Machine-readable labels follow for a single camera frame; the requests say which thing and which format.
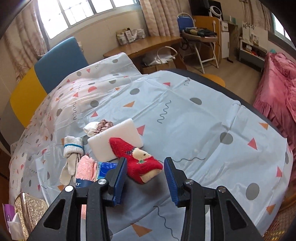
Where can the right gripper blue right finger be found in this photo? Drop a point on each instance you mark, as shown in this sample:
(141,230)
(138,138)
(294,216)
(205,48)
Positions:
(175,179)

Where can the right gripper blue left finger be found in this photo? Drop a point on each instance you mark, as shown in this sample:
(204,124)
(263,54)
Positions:
(116,180)

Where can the blue tempo tissue pack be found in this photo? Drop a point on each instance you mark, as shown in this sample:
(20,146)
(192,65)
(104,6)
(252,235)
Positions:
(103,168)

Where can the red christmas sock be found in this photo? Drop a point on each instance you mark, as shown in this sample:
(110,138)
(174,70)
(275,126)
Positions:
(141,166)

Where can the pink fluffy sock roll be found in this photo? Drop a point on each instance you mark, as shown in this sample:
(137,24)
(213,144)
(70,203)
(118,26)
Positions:
(86,172)

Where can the white socks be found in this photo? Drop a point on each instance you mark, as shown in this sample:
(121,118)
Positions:
(73,151)

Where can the dusty pink scrunchie with cloth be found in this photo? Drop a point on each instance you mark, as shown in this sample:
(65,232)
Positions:
(96,127)

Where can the patterned plastic tablecloth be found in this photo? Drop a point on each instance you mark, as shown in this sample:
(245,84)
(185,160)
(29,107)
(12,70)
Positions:
(215,139)

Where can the ornate gold tissue box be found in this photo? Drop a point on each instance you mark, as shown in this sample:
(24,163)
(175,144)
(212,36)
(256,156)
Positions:
(30,210)

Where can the yellow round stool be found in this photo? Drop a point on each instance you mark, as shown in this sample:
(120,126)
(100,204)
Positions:
(215,79)

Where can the purple tissue box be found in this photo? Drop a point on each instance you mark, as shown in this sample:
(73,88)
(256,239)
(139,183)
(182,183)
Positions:
(12,222)

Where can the white basket under desk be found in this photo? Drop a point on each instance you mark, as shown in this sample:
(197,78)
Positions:
(160,56)

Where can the grey yellow blue headboard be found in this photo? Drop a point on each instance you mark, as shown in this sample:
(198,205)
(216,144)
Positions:
(62,60)

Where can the pink ruffled bedspread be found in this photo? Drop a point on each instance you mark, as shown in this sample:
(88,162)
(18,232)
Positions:
(275,96)

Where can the blue folding chair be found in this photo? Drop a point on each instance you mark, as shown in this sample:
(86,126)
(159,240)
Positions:
(197,31)

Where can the wooden desk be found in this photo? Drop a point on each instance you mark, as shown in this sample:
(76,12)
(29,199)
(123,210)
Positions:
(142,46)

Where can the packages on desk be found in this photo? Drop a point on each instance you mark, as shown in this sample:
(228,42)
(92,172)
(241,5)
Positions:
(127,36)

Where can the white low shelf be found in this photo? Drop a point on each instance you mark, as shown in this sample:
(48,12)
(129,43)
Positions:
(252,53)

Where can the left floral curtain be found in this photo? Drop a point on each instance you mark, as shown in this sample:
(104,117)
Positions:
(25,41)

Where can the floral curtain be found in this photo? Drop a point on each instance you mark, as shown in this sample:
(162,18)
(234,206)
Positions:
(161,16)
(25,41)

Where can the right floral curtain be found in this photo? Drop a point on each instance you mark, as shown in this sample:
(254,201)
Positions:
(161,16)

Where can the window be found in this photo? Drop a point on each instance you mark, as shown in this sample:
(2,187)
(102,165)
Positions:
(58,16)

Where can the white round fan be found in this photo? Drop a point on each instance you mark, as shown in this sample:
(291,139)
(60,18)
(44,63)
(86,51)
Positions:
(215,12)

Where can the black television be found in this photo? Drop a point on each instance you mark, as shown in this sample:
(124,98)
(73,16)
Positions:
(201,7)

